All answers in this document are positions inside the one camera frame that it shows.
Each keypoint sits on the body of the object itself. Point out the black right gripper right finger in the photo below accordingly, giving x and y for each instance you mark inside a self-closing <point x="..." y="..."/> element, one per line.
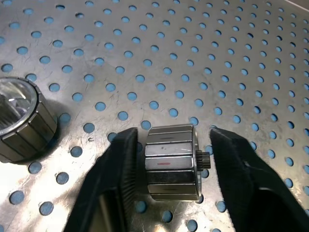
<point x="253" y="193"/>

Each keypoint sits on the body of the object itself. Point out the metal part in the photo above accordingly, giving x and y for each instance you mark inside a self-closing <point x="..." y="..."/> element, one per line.
<point x="24" y="135"/>
<point x="169" y="164"/>

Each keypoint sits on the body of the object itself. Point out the perforated metal tray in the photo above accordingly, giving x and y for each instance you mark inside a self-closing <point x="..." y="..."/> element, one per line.
<point x="169" y="72"/>

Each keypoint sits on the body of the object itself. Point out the metal part bottom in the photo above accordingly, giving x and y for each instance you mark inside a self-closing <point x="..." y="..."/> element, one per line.
<point x="24" y="135"/>

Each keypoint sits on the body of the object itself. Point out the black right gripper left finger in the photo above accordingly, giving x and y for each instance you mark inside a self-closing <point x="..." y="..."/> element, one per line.
<point x="108" y="193"/>

